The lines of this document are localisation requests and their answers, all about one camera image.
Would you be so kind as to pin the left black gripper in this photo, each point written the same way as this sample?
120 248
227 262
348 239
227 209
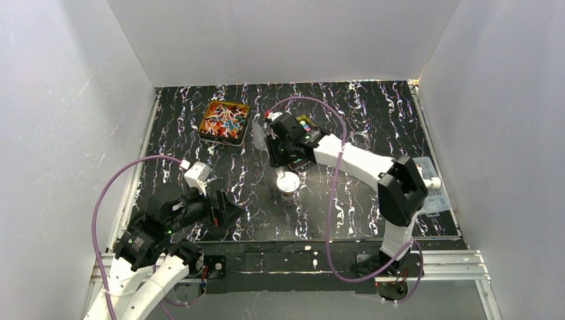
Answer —
216 208

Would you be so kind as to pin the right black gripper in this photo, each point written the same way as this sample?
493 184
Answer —
274 150

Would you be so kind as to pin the clear plastic scoop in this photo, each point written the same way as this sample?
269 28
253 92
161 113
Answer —
259 136

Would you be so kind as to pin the tin of star candies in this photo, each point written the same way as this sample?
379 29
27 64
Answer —
303 136

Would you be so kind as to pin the tin of lollipops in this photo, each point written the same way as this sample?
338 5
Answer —
225 123

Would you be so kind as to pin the clear round jar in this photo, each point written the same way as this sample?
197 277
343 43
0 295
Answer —
360 139

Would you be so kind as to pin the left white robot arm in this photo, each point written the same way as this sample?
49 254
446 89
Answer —
147 264

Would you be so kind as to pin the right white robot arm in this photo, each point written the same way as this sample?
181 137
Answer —
399 183

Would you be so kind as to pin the round white jar lid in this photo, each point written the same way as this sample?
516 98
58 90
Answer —
287 182

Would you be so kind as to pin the clear plastic organizer box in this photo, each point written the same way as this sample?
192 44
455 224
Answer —
437 200

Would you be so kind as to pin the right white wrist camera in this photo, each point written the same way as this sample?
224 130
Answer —
271 116

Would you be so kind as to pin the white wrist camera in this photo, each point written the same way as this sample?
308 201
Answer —
196 175
271 116

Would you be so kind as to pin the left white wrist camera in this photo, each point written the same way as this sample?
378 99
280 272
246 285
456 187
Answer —
196 175

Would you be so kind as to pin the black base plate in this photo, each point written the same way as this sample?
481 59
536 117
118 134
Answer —
237 283

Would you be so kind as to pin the aluminium frame rail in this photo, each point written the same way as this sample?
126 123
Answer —
437 265

